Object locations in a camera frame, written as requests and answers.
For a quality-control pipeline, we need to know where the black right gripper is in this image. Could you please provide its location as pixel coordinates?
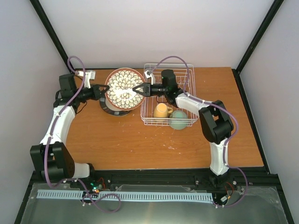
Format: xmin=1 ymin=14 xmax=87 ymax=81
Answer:
xmin=132 ymin=83 xmax=167 ymax=98

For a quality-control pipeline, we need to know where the black rimmed plate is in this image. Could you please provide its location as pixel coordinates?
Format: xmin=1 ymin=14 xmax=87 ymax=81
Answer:
xmin=99 ymin=98 xmax=132 ymax=116

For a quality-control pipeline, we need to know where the floral patterned plate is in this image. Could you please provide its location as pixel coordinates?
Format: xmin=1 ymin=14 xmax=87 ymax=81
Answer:
xmin=105 ymin=68 xmax=145 ymax=111

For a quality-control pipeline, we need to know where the yellow mug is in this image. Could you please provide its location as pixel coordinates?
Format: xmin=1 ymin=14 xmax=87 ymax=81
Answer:
xmin=153 ymin=103 xmax=173 ymax=118

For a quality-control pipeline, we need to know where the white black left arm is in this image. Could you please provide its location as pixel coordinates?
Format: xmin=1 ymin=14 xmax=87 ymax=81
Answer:
xmin=30 ymin=70 xmax=109 ymax=188

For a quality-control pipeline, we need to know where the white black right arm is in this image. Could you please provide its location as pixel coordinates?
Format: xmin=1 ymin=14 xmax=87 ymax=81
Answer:
xmin=133 ymin=69 xmax=234 ymax=188

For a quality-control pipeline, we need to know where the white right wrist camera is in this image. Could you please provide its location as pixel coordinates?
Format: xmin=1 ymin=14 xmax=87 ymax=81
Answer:
xmin=144 ymin=70 xmax=156 ymax=85

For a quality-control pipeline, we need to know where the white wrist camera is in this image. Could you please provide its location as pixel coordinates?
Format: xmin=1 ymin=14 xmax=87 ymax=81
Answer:
xmin=75 ymin=70 xmax=96 ymax=89
xmin=144 ymin=70 xmax=156 ymax=85

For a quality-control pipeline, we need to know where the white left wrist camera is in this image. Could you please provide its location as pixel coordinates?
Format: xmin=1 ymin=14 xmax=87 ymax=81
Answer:
xmin=75 ymin=70 xmax=96 ymax=89

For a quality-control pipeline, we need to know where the white wire dish rack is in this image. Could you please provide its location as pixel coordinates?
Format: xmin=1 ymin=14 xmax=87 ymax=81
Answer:
xmin=140 ymin=63 xmax=199 ymax=127

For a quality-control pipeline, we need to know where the black left frame post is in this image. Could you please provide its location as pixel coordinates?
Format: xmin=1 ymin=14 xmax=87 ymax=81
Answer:
xmin=30 ymin=0 xmax=73 ymax=73

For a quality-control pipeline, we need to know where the black frame post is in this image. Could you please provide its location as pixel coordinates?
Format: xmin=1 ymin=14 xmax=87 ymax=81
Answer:
xmin=30 ymin=0 xmax=73 ymax=73
xmin=235 ymin=0 xmax=285 ymax=74

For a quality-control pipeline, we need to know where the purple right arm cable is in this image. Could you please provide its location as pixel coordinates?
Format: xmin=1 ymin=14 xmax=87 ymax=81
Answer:
xmin=149 ymin=56 xmax=249 ymax=208

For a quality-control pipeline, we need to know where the light blue cable duct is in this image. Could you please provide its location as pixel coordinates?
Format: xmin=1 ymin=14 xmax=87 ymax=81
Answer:
xmin=36 ymin=189 xmax=213 ymax=203

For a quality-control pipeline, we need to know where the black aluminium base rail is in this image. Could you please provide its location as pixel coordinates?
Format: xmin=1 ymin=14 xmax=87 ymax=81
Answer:
xmin=30 ymin=169 xmax=280 ymax=192

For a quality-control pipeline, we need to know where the black right frame post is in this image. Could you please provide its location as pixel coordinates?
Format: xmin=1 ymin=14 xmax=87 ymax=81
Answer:
xmin=235 ymin=0 xmax=285 ymax=74

